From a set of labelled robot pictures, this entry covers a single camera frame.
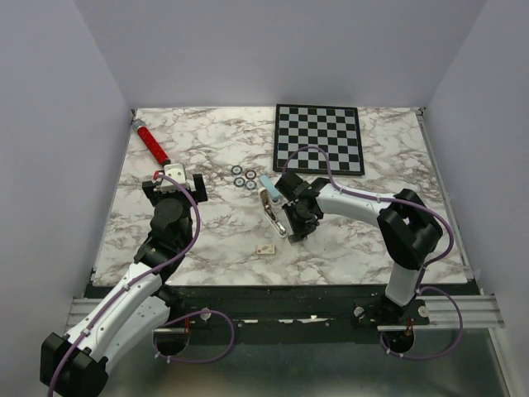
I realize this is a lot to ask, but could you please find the white stapler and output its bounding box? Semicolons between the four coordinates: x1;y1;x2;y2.
258;188;288;238

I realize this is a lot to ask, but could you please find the white staple box sleeve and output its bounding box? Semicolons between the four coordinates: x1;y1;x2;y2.
256;244;276;256

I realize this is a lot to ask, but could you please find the light blue stapler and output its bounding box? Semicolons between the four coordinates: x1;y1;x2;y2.
259;175;281;203

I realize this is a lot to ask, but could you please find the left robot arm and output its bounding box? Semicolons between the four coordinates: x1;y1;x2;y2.
40;171;207;396

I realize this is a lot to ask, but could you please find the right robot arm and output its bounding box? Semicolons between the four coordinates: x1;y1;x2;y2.
275;170;443;324

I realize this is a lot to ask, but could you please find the light blue ten poker chip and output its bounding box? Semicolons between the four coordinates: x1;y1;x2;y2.
245;180;256;190

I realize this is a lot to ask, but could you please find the blue fifty poker chip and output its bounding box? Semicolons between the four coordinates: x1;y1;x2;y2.
231;165;242;175

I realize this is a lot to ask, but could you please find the black grey chessboard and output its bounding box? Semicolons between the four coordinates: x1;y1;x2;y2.
272;104;365;176

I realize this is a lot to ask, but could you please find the red glitter toy microphone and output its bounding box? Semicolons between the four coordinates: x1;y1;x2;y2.
131;119;171;166

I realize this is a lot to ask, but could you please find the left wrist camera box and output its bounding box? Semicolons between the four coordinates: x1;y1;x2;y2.
153;163;189;193

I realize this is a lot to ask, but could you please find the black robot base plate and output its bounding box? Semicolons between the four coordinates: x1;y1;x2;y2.
84;283;484;347

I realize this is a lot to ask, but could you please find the aluminium rail frame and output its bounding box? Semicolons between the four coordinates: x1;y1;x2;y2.
65;295;505;336

